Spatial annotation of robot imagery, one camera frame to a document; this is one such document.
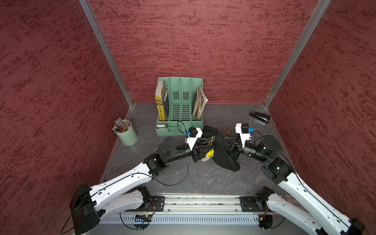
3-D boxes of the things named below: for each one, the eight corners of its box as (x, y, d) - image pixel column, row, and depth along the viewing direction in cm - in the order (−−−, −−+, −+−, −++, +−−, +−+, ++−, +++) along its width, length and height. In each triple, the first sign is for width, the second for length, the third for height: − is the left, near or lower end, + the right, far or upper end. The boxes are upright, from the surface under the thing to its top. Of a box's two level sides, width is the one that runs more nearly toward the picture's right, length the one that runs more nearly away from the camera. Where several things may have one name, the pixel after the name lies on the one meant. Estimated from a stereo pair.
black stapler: (248, 115, 116) (250, 111, 112) (250, 112, 118) (252, 108, 115) (266, 123, 111) (269, 120, 107) (268, 120, 113) (270, 116, 109)
